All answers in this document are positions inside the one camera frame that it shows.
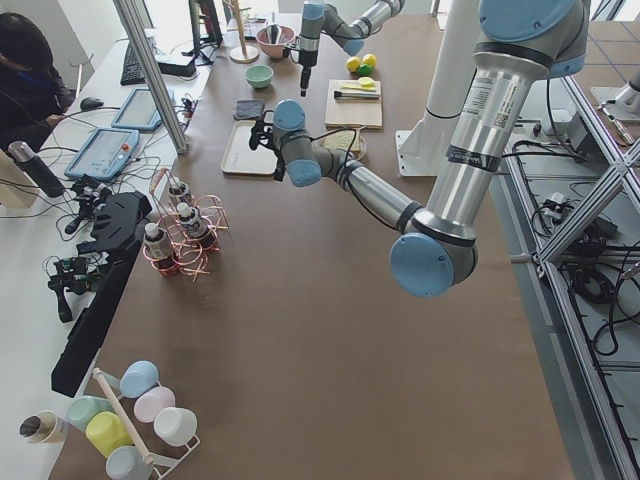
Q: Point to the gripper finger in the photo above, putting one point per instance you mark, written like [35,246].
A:
[304,82]
[280,168]

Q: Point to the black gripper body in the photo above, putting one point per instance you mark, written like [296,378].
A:
[306,60]
[278,161]

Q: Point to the bread slice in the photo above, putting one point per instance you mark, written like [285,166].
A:
[343,140]

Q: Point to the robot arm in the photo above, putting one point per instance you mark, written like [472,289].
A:
[321,18]
[519,43]

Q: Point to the cream rabbit tray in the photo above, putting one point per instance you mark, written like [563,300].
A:
[240,159]

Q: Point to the grey folded cloth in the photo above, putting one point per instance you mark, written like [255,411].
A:
[249,109]

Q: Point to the pink bowl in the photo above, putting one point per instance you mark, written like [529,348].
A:
[278,51]

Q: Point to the metal ice scoop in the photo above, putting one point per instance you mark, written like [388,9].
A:
[273,32]

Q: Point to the green bowl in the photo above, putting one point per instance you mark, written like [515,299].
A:
[259,76]

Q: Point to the upper whole lemon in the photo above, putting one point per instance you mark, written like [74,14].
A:
[353,64]

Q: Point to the whole lemon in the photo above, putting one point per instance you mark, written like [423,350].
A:
[370,60]
[353,64]

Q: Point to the lime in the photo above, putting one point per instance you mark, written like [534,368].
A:
[365,70]

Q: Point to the lower whole lemon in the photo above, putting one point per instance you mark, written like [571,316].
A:
[370,60]

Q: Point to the lemon slice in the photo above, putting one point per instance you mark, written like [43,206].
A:
[366,83]

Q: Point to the wooden stand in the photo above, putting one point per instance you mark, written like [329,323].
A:
[243,53]

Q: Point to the yellow plastic knife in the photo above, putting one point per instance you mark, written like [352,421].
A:
[355,87]

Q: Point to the wooden cutting board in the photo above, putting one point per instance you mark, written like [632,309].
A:
[367,114]

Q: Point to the white plate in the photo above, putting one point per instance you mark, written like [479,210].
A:
[361,155]

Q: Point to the tea bottle right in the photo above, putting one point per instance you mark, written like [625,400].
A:
[192,223]

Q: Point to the tea bottle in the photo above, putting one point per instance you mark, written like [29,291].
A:
[179,192]
[192,223]
[159,249]

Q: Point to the tea bottle back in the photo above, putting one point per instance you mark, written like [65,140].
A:
[179,192]

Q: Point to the black monitor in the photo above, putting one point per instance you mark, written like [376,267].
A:
[205,28]

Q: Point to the far teach pendant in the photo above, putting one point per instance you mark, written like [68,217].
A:
[138,112]

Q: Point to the teach pendant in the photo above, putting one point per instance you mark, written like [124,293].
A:
[104,155]
[138,112]

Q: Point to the black keyboard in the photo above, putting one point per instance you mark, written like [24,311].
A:
[132,73]

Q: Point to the tea bottle front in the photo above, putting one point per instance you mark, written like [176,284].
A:
[159,249]

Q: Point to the near teach pendant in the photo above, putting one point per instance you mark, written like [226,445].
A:
[104,155]

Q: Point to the black long device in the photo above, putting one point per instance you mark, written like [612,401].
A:
[118,232]

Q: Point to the computer mouse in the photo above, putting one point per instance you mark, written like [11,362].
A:
[91,103]

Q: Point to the seated person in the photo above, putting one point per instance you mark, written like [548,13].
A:
[34,97]

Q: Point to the black thermos bottle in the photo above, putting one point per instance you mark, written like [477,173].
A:
[35,168]

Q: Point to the blue cup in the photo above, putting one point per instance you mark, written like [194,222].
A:
[140,377]

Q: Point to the pink cup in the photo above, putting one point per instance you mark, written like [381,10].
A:
[149,404]

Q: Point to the white cup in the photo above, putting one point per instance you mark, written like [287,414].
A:
[175,426]

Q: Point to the green cup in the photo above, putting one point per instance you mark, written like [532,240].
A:
[84,408]

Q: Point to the yellow cup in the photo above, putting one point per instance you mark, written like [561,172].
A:
[106,432]

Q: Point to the white cup rack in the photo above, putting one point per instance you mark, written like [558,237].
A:
[163,458]

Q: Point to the grey-blue cup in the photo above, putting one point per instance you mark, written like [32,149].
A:
[125,463]

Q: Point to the paper cup with metal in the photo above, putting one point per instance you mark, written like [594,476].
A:
[44,427]

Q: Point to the copper wire bottle rack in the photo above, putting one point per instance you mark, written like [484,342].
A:
[191,256]

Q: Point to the aluminium frame post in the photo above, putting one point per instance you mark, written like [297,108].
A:
[132,23]

